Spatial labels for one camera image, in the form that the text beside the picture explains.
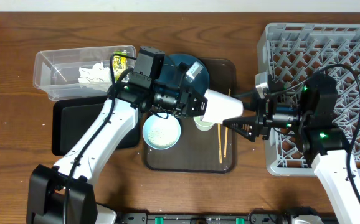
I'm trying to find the white cup green inside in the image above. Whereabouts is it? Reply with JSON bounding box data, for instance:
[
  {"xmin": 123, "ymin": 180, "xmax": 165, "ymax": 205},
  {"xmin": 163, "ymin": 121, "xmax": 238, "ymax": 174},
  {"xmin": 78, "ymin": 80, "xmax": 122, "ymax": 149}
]
[{"xmin": 193, "ymin": 116, "xmax": 215, "ymax": 131}]

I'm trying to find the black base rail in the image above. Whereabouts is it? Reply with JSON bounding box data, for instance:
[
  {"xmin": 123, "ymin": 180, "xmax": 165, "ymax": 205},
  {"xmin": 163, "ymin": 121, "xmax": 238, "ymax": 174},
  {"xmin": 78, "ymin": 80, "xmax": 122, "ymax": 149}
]
[{"xmin": 115, "ymin": 211, "xmax": 292, "ymax": 224}]

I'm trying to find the wooden chopstick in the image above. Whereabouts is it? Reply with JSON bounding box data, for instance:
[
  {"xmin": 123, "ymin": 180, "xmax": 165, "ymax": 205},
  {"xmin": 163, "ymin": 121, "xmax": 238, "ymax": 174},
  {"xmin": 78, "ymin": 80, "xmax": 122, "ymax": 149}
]
[
  {"xmin": 217, "ymin": 123, "xmax": 222, "ymax": 164},
  {"xmin": 223, "ymin": 89, "xmax": 231, "ymax": 158}
]

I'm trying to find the brown plastic tray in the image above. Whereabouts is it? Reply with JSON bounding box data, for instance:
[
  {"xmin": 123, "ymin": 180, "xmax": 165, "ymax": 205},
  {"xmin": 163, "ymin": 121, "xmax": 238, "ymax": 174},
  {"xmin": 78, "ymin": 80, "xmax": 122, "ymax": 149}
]
[{"xmin": 143, "ymin": 58, "xmax": 237, "ymax": 174}]

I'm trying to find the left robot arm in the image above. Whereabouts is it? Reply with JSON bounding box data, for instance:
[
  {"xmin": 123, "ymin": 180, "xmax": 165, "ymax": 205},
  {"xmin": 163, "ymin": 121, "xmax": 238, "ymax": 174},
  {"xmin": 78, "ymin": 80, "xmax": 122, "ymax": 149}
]
[{"xmin": 26, "ymin": 68, "xmax": 243, "ymax": 223}]

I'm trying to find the white cup pink inside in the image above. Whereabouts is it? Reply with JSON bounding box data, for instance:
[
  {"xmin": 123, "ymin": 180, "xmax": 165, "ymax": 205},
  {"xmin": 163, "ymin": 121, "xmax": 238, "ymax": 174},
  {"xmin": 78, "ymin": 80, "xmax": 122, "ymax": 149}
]
[{"xmin": 200, "ymin": 89, "xmax": 244, "ymax": 124}]

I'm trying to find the grey dishwasher rack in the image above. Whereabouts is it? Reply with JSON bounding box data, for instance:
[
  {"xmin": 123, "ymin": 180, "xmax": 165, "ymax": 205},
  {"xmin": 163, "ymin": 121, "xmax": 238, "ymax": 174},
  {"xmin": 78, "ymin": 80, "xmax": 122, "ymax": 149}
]
[{"xmin": 257, "ymin": 23, "xmax": 360, "ymax": 176}]

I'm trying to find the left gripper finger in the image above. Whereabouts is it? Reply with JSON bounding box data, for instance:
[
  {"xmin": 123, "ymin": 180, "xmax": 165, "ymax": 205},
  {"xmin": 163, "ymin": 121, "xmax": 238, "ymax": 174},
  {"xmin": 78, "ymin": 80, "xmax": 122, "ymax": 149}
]
[
  {"xmin": 181, "ymin": 61, "xmax": 204, "ymax": 93},
  {"xmin": 189, "ymin": 90, "xmax": 207, "ymax": 117}
]

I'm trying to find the black waste tray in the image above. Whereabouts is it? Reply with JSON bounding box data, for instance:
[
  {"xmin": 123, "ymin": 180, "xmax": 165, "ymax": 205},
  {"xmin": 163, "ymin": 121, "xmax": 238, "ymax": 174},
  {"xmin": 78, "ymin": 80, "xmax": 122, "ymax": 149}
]
[{"xmin": 51, "ymin": 95, "xmax": 142, "ymax": 157}]

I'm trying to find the white napkin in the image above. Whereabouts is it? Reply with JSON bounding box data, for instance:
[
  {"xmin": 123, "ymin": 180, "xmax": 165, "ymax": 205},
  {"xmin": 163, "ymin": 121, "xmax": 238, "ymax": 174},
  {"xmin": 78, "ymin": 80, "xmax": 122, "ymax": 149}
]
[{"xmin": 78, "ymin": 62, "xmax": 111, "ymax": 84}]

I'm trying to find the dark blue plate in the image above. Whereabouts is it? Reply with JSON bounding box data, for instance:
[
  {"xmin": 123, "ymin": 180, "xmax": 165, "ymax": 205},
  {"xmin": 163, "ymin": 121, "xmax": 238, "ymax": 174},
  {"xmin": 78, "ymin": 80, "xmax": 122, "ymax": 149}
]
[{"xmin": 158, "ymin": 54, "xmax": 210, "ymax": 95}]

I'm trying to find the yellow green snack wrapper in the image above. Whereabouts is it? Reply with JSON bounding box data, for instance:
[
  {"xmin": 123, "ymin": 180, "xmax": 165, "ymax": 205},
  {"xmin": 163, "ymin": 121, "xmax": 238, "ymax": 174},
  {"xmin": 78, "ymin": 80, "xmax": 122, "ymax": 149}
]
[{"xmin": 112, "ymin": 56, "xmax": 127, "ymax": 81}]

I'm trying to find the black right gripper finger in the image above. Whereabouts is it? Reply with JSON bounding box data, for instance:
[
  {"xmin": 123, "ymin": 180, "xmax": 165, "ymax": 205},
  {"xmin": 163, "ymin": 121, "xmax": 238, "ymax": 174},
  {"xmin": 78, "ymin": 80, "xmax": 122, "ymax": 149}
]
[
  {"xmin": 231, "ymin": 89, "xmax": 260, "ymax": 111},
  {"xmin": 222, "ymin": 116, "xmax": 259, "ymax": 142}
]

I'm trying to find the light blue bowl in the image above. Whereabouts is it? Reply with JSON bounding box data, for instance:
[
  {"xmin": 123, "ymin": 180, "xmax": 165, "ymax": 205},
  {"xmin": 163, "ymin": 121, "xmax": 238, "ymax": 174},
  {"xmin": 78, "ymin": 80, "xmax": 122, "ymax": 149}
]
[{"xmin": 142, "ymin": 113, "xmax": 181, "ymax": 150}]

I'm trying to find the clear plastic bin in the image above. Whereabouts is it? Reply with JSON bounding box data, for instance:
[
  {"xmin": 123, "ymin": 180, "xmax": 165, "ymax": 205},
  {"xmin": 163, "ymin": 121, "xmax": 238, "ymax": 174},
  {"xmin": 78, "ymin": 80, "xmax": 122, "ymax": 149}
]
[{"xmin": 33, "ymin": 45, "xmax": 136, "ymax": 101}]

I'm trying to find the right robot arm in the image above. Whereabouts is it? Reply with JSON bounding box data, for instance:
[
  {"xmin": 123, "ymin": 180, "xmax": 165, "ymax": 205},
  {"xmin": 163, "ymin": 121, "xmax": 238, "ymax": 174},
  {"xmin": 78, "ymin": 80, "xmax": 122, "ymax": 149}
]
[{"xmin": 223, "ymin": 72, "xmax": 360, "ymax": 223}]

